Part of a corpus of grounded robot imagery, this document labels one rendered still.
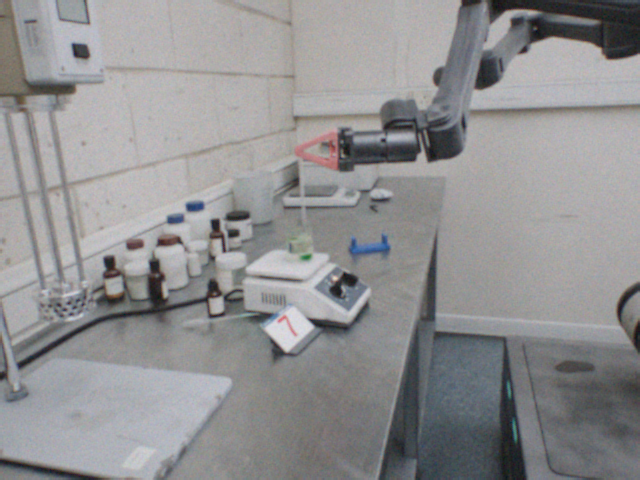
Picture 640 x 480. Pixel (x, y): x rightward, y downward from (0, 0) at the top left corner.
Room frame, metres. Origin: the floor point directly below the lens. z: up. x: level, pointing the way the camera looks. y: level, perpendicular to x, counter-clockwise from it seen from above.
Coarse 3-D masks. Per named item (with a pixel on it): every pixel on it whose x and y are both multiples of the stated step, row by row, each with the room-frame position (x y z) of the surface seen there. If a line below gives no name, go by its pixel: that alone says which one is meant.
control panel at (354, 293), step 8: (328, 272) 0.86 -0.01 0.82; (336, 272) 0.88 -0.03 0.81; (320, 280) 0.83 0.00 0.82; (328, 280) 0.84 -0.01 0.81; (320, 288) 0.80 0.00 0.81; (352, 288) 0.85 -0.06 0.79; (360, 288) 0.86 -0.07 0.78; (328, 296) 0.79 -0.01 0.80; (352, 296) 0.82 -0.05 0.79; (360, 296) 0.83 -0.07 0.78; (344, 304) 0.79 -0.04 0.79; (352, 304) 0.80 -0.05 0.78
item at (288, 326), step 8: (288, 312) 0.77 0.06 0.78; (296, 312) 0.78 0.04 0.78; (280, 320) 0.74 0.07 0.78; (288, 320) 0.75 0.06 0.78; (296, 320) 0.76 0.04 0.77; (304, 320) 0.77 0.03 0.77; (272, 328) 0.72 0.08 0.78; (280, 328) 0.73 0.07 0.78; (288, 328) 0.74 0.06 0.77; (296, 328) 0.75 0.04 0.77; (304, 328) 0.76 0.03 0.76; (280, 336) 0.71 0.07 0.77; (288, 336) 0.72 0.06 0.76; (296, 336) 0.73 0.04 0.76; (288, 344) 0.71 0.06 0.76
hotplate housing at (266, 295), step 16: (320, 272) 0.86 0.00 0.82; (256, 288) 0.83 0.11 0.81; (272, 288) 0.82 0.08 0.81; (288, 288) 0.80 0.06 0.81; (304, 288) 0.79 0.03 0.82; (368, 288) 0.88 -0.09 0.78; (256, 304) 0.83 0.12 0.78; (272, 304) 0.82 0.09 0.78; (304, 304) 0.79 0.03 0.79; (320, 304) 0.78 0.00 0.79; (336, 304) 0.78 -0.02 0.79; (320, 320) 0.79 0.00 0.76; (336, 320) 0.77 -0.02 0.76; (352, 320) 0.78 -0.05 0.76
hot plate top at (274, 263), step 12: (276, 252) 0.93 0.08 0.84; (252, 264) 0.87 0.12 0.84; (264, 264) 0.86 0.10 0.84; (276, 264) 0.86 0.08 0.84; (288, 264) 0.86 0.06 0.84; (300, 264) 0.85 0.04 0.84; (312, 264) 0.85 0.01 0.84; (276, 276) 0.82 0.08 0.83; (288, 276) 0.81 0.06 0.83; (300, 276) 0.80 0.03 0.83
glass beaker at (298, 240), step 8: (288, 224) 0.89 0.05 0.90; (296, 224) 0.90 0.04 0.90; (288, 232) 0.86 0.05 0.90; (296, 232) 0.85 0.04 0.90; (304, 232) 0.85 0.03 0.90; (288, 240) 0.86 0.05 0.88; (296, 240) 0.85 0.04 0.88; (304, 240) 0.85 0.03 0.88; (312, 240) 0.87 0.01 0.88; (288, 248) 0.86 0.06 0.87; (296, 248) 0.85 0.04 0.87; (304, 248) 0.85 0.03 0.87; (312, 248) 0.87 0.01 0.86; (288, 256) 0.86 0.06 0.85; (296, 256) 0.85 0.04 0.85; (304, 256) 0.85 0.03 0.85; (312, 256) 0.87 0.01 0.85
